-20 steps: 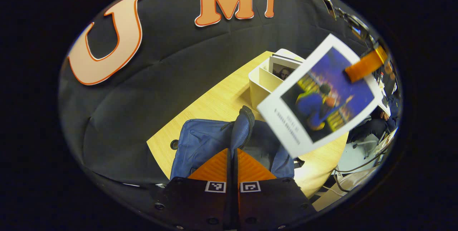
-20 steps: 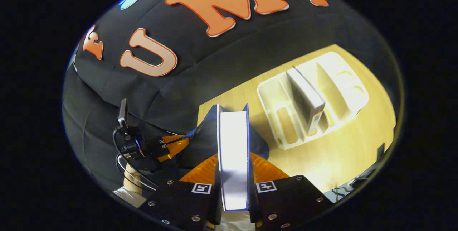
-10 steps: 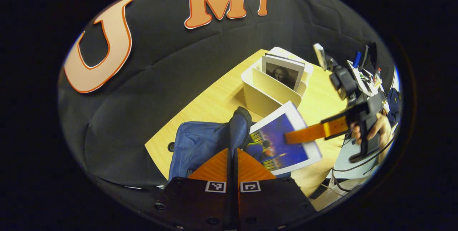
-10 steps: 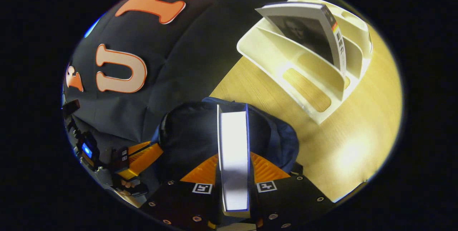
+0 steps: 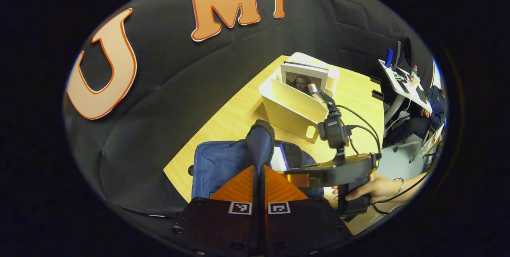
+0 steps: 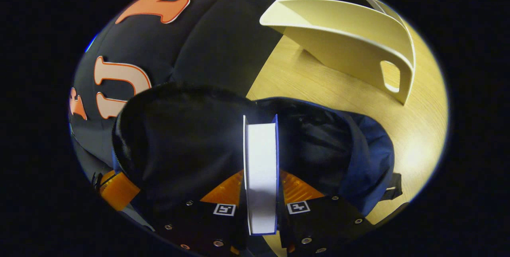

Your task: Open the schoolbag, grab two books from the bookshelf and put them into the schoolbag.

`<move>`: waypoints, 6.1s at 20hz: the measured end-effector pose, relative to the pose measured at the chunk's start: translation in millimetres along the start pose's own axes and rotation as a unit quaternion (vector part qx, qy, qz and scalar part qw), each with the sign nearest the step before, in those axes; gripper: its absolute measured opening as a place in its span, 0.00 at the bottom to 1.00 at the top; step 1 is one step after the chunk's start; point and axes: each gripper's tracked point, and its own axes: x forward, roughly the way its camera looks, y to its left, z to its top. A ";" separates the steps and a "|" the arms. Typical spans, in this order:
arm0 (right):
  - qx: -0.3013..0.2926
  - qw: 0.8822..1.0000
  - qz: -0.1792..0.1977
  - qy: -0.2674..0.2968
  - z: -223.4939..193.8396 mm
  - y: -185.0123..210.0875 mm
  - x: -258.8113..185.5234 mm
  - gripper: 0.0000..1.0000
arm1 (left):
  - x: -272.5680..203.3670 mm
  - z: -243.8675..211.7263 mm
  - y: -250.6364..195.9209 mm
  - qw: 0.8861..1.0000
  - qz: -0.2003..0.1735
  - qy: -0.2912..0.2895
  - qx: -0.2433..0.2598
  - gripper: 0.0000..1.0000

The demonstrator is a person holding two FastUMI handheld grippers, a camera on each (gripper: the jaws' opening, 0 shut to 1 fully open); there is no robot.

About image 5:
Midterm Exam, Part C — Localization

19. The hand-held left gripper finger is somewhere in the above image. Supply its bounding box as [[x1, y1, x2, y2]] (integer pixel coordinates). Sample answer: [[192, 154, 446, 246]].
[[171, 165, 260, 257], [259, 165, 354, 257]]

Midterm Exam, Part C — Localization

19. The dark blue book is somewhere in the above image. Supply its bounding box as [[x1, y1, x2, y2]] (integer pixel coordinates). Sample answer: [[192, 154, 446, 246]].
[[271, 143, 303, 173]]

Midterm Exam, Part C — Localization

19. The blue schoolbag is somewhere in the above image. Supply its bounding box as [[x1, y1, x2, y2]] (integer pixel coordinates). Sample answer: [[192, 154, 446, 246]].
[[187, 119, 326, 202]]

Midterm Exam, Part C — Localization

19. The white bookshelf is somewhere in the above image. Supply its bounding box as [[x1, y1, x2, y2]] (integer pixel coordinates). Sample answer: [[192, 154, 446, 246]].
[[258, 52, 341, 144]]

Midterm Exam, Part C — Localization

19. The black and white book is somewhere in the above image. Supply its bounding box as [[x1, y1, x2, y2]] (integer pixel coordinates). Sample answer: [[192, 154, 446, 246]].
[[280, 60, 330, 97]]

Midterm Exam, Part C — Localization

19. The white background desk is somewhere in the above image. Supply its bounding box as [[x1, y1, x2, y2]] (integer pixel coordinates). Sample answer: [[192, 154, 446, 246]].
[[378, 59, 434, 128]]

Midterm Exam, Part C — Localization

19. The black monitor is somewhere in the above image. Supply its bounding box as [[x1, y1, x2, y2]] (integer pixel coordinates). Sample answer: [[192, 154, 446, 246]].
[[392, 36, 414, 69]]

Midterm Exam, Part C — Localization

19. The black camera cable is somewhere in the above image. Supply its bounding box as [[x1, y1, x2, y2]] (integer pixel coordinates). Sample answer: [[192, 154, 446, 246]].
[[338, 105, 383, 156]]

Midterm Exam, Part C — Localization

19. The thin wrist bracelet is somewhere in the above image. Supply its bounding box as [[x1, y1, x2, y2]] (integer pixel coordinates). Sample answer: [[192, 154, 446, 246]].
[[392, 177, 406, 196]]

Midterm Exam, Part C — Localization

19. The long black cable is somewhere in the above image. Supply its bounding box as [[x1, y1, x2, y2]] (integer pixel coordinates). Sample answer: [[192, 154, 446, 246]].
[[370, 141, 441, 215]]

